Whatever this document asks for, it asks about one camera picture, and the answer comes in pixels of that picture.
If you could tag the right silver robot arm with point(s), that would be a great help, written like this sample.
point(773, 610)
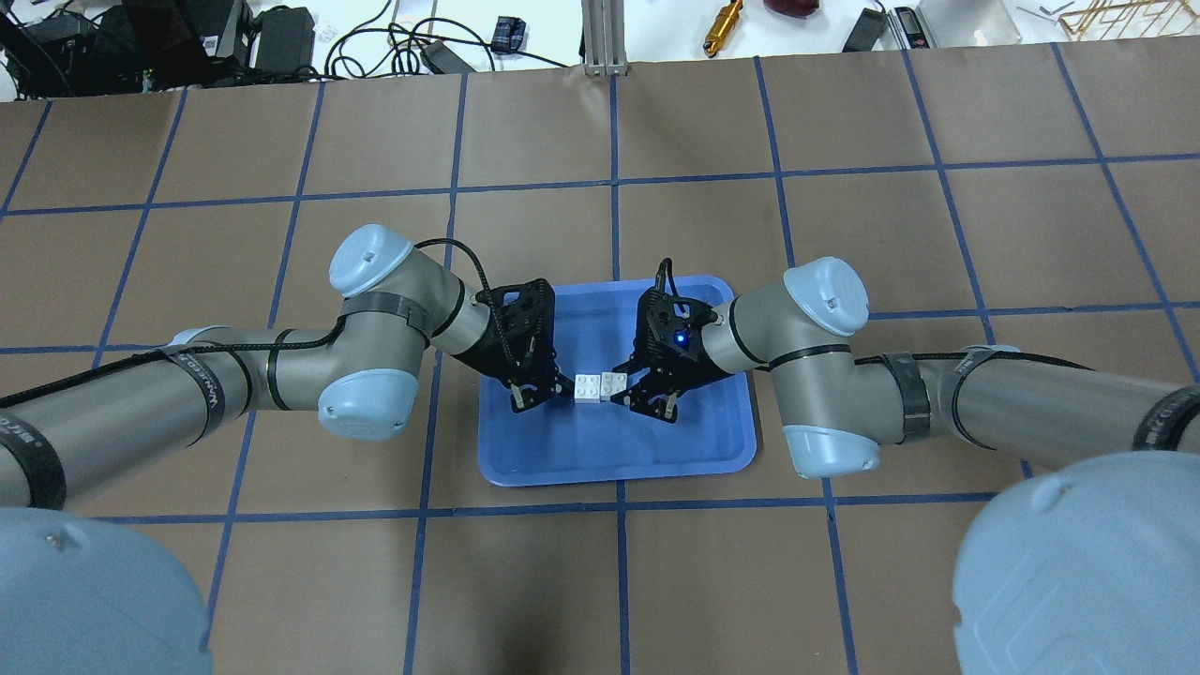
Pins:
point(1089, 568)

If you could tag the white block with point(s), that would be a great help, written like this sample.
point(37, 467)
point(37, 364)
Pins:
point(588, 388)
point(611, 384)

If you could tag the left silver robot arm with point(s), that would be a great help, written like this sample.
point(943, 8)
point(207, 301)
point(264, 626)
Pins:
point(83, 596)

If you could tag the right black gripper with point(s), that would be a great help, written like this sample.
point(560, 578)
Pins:
point(682, 368)

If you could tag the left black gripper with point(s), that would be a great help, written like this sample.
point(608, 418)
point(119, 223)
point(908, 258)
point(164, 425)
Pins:
point(489, 357)

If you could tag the black power adapter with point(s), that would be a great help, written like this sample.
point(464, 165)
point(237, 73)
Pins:
point(866, 31)

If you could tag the small blue black device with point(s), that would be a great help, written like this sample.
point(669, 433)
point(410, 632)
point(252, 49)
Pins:
point(509, 35)

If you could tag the gold cylindrical tool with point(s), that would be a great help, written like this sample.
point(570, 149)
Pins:
point(718, 34)

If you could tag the blue plastic tray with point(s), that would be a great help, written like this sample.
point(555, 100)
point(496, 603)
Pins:
point(564, 442)

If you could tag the metal tin box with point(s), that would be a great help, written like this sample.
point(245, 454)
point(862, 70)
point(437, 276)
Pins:
point(962, 24)

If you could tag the aluminium frame post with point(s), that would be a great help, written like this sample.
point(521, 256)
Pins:
point(603, 34)

